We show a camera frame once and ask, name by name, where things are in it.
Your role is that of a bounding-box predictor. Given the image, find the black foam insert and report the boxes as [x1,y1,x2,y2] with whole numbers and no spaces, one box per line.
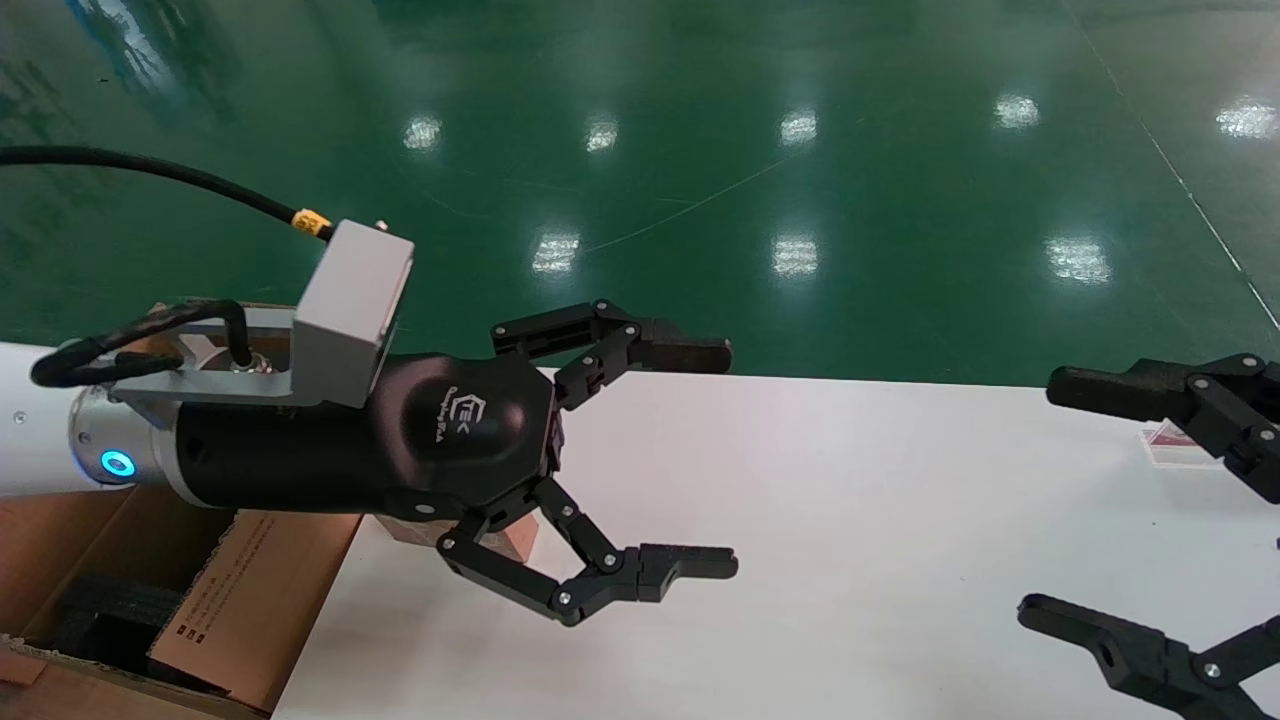
[55,575,187,673]

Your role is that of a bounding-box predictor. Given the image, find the big brown cardboard box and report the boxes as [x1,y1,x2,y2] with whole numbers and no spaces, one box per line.
[0,298,367,720]

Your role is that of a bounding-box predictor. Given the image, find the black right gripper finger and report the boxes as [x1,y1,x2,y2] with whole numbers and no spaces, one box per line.
[1047,353,1280,502]
[1018,593,1280,720]

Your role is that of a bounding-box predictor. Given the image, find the short looped black cable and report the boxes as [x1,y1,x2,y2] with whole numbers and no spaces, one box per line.
[30,299,253,390]

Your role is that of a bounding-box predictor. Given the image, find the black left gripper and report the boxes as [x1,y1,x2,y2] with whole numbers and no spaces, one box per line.
[175,352,564,521]

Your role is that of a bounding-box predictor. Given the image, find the white and red card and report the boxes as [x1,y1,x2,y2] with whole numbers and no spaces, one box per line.
[1143,422,1227,469]

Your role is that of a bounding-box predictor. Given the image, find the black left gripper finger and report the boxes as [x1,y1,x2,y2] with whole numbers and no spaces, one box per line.
[490,298,734,412]
[436,476,739,628]

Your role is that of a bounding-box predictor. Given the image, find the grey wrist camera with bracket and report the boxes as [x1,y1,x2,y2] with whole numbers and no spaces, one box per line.
[105,220,415,431]

